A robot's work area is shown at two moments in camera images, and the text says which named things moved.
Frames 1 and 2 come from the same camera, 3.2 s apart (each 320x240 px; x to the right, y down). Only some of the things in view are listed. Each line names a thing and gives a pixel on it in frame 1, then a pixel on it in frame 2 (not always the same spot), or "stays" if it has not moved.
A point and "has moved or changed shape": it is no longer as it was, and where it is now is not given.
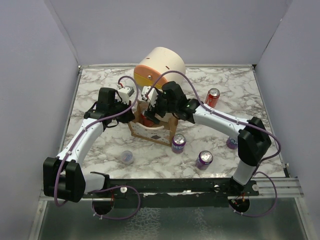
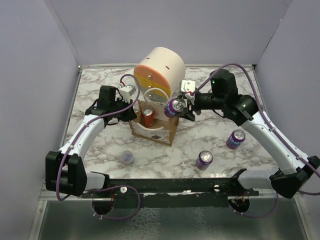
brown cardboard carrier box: [162, 133] stays
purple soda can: [178, 143] has moved or changed shape
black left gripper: [129, 115] stays
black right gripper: [150, 115] to [193, 106]
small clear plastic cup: [127, 157] stays
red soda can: [146, 122] stays
